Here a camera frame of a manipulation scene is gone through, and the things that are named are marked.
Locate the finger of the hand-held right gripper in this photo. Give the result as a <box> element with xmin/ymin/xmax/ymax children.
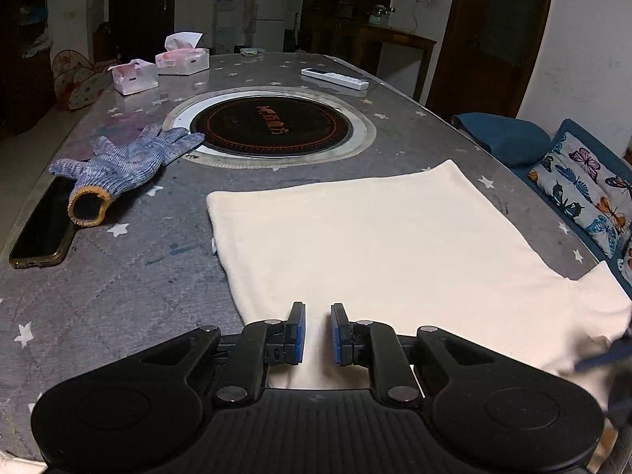
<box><xmin>575</xmin><ymin>336</ymin><xmax>632</xmax><ymax>373</ymax></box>

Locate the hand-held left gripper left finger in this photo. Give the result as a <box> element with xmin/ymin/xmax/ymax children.
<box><xmin>133</xmin><ymin>301</ymin><xmax>307</xmax><ymax>408</ymax></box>

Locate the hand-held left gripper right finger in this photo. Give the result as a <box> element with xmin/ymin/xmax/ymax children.
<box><xmin>331</xmin><ymin>303</ymin><xmax>499</xmax><ymax>408</ymax></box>

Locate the white t-shirt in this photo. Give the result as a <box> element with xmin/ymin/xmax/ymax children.
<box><xmin>206</xmin><ymin>159</ymin><xmax>632</xmax><ymax>416</ymax></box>

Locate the grey star tablecloth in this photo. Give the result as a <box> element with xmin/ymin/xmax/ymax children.
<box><xmin>0</xmin><ymin>52</ymin><xmax>608</xmax><ymax>465</ymax></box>

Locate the butterfly print pillow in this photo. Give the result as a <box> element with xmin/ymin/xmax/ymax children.
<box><xmin>528</xmin><ymin>132</ymin><xmax>632</xmax><ymax>258</ymax></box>

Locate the round black induction cooktop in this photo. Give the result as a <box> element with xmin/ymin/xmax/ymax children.
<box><xmin>165</xmin><ymin>88</ymin><xmax>377</xmax><ymax>167</ymax></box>

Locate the blue sofa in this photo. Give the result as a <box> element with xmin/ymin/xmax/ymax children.
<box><xmin>508</xmin><ymin>118</ymin><xmax>632</xmax><ymax>287</ymax></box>

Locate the blue cushion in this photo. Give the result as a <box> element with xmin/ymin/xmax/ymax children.
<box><xmin>451</xmin><ymin>113</ymin><xmax>553</xmax><ymax>169</ymax></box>

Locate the blue knit work glove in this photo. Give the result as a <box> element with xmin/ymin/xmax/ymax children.
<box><xmin>48</xmin><ymin>123</ymin><xmax>205</xmax><ymax>228</ymax></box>

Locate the white remote control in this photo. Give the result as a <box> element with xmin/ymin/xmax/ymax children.
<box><xmin>301</xmin><ymin>66</ymin><xmax>370</xmax><ymax>91</ymax></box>

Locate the black smartphone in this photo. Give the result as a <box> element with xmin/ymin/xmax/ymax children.
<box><xmin>9</xmin><ymin>175</ymin><xmax>77</xmax><ymax>270</ymax></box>

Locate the large pink tissue box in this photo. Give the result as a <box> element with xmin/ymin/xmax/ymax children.
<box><xmin>155</xmin><ymin>32</ymin><xmax>211</xmax><ymax>76</ymax></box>

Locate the wooden side table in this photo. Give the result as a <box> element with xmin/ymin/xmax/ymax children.
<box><xmin>316</xmin><ymin>15</ymin><xmax>438</xmax><ymax>102</ymax></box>

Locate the small pink tissue pack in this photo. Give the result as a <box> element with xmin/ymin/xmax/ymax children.
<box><xmin>109</xmin><ymin>59</ymin><xmax>159</xmax><ymax>96</ymax></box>

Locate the white water dispenser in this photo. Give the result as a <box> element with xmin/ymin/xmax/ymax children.
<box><xmin>213</xmin><ymin>2</ymin><xmax>238</xmax><ymax>54</ymax></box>

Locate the glass kettle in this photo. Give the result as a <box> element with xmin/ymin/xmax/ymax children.
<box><xmin>369</xmin><ymin>4</ymin><xmax>396</xmax><ymax>28</ymax></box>

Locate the white refrigerator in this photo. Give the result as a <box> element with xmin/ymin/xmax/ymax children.
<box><xmin>254</xmin><ymin>0</ymin><xmax>292</xmax><ymax>53</ymax></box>

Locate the brown wooden door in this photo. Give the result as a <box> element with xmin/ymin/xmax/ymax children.
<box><xmin>425</xmin><ymin>0</ymin><xmax>559</xmax><ymax>122</ymax></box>

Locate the dark display cabinet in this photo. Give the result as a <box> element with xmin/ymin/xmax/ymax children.
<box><xmin>301</xmin><ymin>0</ymin><xmax>396</xmax><ymax>53</ymax></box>

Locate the butterfly shaped play tent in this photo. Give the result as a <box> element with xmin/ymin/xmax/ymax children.
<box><xmin>52</xmin><ymin>49</ymin><xmax>122</xmax><ymax>111</ymax></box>

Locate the dark wooden door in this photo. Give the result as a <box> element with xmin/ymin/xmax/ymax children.
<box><xmin>107</xmin><ymin>0</ymin><xmax>177</xmax><ymax>62</ymax></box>

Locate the dark wooden shelf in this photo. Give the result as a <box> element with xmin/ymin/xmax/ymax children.
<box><xmin>0</xmin><ymin>0</ymin><xmax>55</xmax><ymax>134</ymax></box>

